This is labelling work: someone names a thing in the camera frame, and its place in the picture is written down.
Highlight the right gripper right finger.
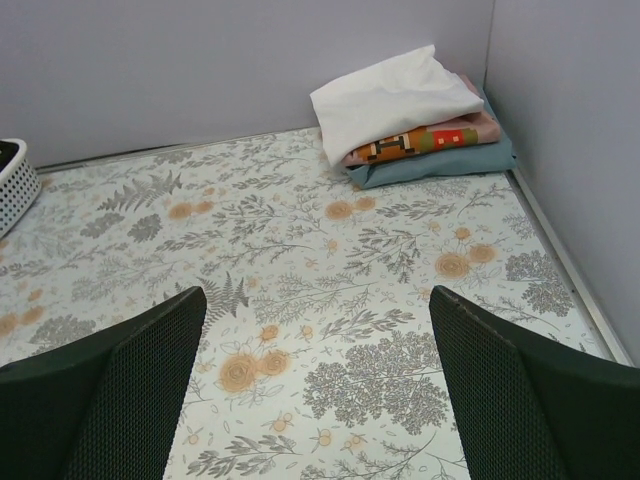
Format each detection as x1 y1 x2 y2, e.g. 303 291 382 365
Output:
429 286 639 479

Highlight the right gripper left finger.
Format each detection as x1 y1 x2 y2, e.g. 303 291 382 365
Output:
1 287 207 479

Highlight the white t shirt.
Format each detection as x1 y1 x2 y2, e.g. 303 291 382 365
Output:
310 45 484 167

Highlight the floral table mat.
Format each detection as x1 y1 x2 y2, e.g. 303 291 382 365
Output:
1 129 605 479

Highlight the white plastic laundry basket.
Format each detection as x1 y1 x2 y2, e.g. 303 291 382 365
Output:
0 138 42 237

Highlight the folded blue t shirt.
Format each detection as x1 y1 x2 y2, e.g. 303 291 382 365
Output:
341 101 515 189

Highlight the black garment in basket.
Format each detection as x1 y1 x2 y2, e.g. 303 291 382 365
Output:
0 141 20 163

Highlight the folded pink t shirt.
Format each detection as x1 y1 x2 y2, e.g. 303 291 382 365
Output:
341 101 502 168

